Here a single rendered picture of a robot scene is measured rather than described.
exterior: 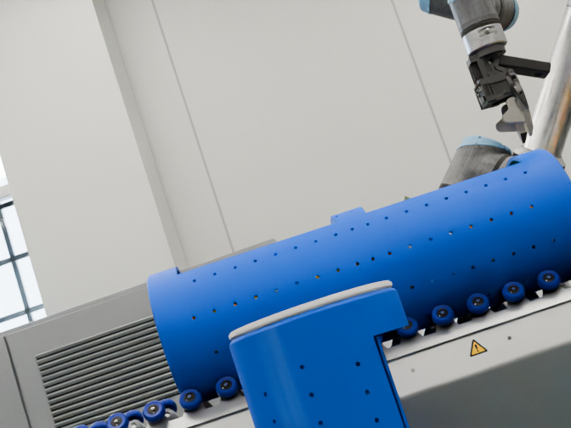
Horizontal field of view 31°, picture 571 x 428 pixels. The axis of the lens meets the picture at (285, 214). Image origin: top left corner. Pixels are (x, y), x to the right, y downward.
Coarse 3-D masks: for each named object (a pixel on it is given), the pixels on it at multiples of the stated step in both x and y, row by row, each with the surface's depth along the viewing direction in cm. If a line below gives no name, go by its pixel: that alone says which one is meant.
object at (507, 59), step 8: (504, 56) 221; (512, 56) 221; (504, 64) 221; (512, 64) 221; (520, 64) 221; (528, 64) 221; (536, 64) 221; (544, 64) 221; (520, 72) 223; (528, 72) 223; (536, 72) 222; (544, 72) 221
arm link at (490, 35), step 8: (496, 24) 221; (472, 32) 220; (480, 32) 220; (488, 32) 219; (496, 32) 220; (464, 40) 223; (472, 40) 221; (480, 40) 219; (488, 40) 219; (496, 40) 219; (504, 40) 220; (472, 48) 221; (480, 48) 220
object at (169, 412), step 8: (528, 296) 222; (536, 296) 222; (504, 304) 222; (456, 320) 221; (464, 320) 222; (432, 328) 220; (392, 344) 221; (240, 392) 219; (168, 408) 218; (168, 416) 218; (176, 416) 219; (136, 424) 217
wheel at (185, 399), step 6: (186, 390) 200; (192, 390) 200; (180, 396) 200; (186, 396) 200; (192, 396) 199; (198, 396) 199; (180, 402) 199; (186, 402) 198; (192, 402) 198; (198, 402) 198; (186, 408) 198; (192, 408) 198
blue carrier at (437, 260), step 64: (448, 192) 206; (512, 192) 203; (256, 256) 204; (320, 256) 201; (384, 256) 200; (448, 256) 200; (512, 256) 201; (192, 320) 198; (256, 320) 198; (192, 384) 201
